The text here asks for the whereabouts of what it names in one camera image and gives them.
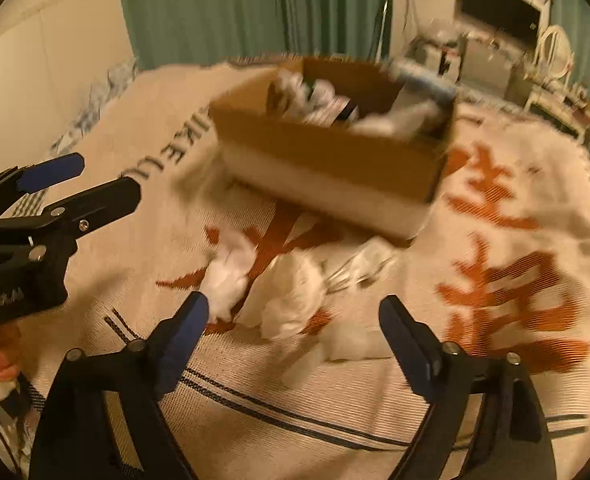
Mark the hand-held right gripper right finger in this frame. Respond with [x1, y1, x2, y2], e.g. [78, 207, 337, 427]
[379, 295, 558, 480]

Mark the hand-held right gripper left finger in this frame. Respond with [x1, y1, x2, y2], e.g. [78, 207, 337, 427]
[29, 291, 210, 480]

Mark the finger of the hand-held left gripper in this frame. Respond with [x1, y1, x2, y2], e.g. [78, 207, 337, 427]
[0, 177, 142, 261]
[0, 153, 86, 217]

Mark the brown cardboard box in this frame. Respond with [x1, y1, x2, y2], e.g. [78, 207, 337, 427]
[209, 56, 458, 241]

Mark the white soft cloth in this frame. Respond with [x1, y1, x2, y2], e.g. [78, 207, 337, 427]
[355, 100, 440, 141]

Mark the person's left hand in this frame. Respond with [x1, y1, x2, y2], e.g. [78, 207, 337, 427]
[0, 322, 24, 382]

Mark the white flat cloth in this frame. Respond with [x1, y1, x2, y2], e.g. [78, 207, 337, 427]
[319, 317, 394, 364]

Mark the floral bedsheet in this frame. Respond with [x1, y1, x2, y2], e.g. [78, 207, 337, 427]
[50, 57, 140, 158]

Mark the clear plastic wrapper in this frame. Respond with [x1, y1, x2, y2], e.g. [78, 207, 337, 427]
[325, 236, 402, 292]

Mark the printed blanket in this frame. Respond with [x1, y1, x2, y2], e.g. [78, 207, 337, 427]
[17, 57, 590, 480]

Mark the white crumpled paper wad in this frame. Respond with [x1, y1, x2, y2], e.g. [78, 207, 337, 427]
[274, 69, 306, 111]
[302, 80, 338, 118]

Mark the green curtain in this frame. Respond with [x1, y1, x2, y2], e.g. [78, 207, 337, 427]
[112, 0, 396, 72]

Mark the black and white packet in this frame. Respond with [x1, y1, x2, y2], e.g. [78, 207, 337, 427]
[327, 97, 362, 125]

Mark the grey blue cloth roll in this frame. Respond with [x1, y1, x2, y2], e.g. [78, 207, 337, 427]
[392, 57, 460, 106]

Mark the white dressing table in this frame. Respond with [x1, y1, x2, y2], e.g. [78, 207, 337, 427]
[525, 82, 590, 153]

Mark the cluttered low cabinet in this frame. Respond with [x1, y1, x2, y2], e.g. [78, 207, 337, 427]
[405, 20, 518, 92]

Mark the white chair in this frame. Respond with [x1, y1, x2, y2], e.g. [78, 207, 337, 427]
[526, 24, 574, 112]

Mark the black television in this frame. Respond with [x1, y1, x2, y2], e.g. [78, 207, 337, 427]
[461, 0, 544, 47]

